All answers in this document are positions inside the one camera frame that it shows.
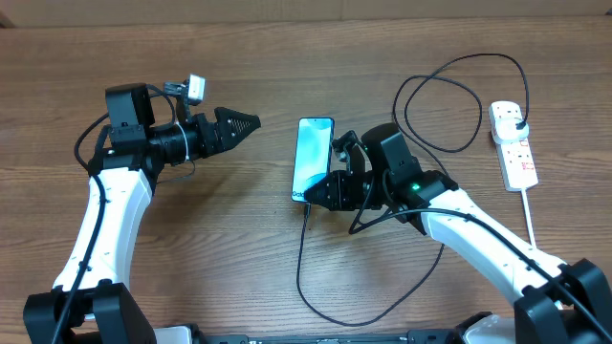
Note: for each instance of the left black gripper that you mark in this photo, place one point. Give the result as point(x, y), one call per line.
point(228, 134)

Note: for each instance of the blue Galaxy smartphone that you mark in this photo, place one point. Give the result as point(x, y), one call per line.
point(312, 154)

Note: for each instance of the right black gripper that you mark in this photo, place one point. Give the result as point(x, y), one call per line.
point(342, 201)

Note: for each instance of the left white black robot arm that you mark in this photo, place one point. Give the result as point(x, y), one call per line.
point(149, 128)

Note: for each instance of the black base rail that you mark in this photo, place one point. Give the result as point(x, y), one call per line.
point(430, 336)

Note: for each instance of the white power strip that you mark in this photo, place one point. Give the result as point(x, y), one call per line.
point(515, 159)

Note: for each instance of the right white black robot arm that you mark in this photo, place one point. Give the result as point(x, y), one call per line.
point(553, 302)

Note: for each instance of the white charger plug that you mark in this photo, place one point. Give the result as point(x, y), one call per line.
point(509, 130)

